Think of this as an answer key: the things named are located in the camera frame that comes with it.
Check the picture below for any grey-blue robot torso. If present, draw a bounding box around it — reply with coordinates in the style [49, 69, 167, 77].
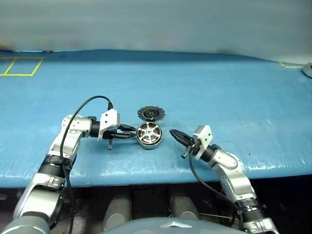
[101, 217, 241, 234]

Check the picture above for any grey object at table edge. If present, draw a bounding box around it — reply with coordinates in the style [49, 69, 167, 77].
[301, 62, 312, 78]

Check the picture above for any round finned motor end cap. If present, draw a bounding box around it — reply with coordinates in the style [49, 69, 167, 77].
[137, 105, 167, 122]

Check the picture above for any yellow tape corner marking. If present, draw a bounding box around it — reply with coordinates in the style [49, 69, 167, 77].
[279, 61, 304, 69]

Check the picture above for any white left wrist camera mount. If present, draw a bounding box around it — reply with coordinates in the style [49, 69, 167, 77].
[97, 109, 121, 142]

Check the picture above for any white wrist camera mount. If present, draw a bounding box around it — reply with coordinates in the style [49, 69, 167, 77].
[97, 109, 121, 142]
[193, 125, 213, 160]

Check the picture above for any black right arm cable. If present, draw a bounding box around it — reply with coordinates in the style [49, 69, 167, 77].
[188, 151, 244, 231]

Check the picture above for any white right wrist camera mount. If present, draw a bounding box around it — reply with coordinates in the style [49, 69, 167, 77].
[193, 125, 213, 160]

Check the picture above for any blue plastic table cover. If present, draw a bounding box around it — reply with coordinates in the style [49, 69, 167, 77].
[0, 49, 312, 188]

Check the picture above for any thin grey cable under table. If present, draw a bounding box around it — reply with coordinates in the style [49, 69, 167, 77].
[199, 212, 236, 220]

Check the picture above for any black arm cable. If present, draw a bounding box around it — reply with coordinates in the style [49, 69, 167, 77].
[188, 151, 244, 231]
[59, 95, 114, 234]

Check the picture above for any grey rounded robot leg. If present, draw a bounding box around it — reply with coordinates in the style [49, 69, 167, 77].
[102, 194, 133, 231]
[170, 194, 201, 219]

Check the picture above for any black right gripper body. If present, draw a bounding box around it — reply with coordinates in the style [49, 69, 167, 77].
[181, 139, 203, 159]

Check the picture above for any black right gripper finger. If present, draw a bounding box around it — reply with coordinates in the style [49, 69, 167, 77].
[171, 134, 194, 148]
[169, 129, 195, 143]

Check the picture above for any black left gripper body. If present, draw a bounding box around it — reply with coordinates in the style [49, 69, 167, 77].
[104, 125, 123, 150]

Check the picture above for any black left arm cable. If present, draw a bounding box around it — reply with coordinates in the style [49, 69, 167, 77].
[59, 95, 114, 234]

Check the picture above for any motor stator with copper windings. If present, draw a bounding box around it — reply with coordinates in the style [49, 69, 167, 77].
[136, 123, 162, 150]

